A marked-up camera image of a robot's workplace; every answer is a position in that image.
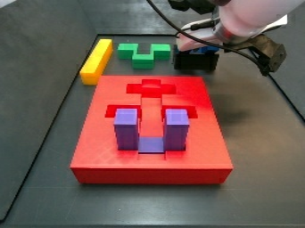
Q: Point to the yellow long bar block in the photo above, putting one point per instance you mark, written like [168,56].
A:
[95,64]

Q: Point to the red puzzle base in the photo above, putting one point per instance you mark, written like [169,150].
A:
[99,163]

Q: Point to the purple U-shaped block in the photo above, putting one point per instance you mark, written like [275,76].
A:
[153,134]

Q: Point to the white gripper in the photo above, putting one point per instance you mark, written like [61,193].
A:
[218,34]

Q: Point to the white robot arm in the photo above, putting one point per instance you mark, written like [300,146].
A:
[237,20]

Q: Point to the blue U-shaped block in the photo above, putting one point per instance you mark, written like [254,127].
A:
[206,49]

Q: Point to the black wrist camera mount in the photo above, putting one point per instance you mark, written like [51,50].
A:
[269,53]

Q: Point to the green stepped block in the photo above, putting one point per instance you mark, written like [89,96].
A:
[143,60]

